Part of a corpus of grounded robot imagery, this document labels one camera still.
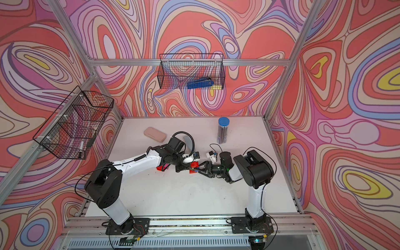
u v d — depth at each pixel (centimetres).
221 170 82
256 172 52
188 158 76
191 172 90
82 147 72
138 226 73
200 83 90
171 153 69
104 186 45
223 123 91
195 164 85
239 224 73
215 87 84
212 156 90
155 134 108
